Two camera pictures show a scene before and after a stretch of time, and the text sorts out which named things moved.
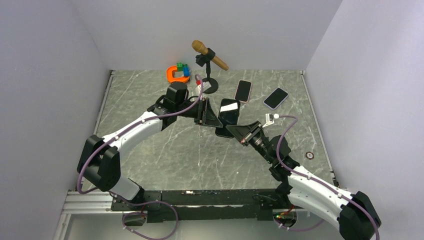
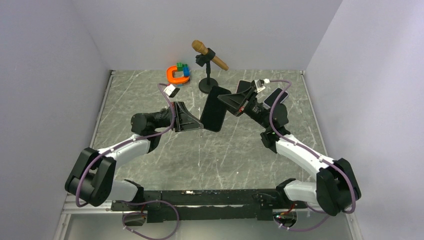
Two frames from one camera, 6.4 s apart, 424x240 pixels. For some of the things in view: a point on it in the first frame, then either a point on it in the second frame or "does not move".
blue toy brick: (186, 71) does not move
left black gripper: (206, 116) to (184, 120)
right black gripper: (239, 131) to (239, 103)
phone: (274, 100) does not move
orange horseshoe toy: (170, 76) does not move
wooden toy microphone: (199, 47) does not move
